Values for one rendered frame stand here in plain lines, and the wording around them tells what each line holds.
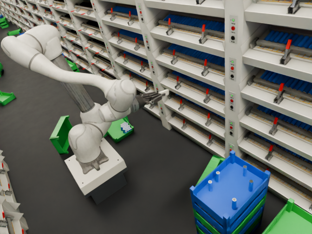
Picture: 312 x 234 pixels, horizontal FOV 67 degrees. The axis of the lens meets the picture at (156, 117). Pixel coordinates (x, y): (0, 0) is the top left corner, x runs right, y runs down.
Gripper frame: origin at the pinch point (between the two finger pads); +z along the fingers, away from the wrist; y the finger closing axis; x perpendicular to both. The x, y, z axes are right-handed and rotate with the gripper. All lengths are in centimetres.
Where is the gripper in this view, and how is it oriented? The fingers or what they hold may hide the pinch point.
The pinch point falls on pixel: (163, 93)
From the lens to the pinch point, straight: 141.7
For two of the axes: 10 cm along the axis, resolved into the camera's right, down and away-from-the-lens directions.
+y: 6.1, 4.0, -6.8
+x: -0.2, -8.5, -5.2
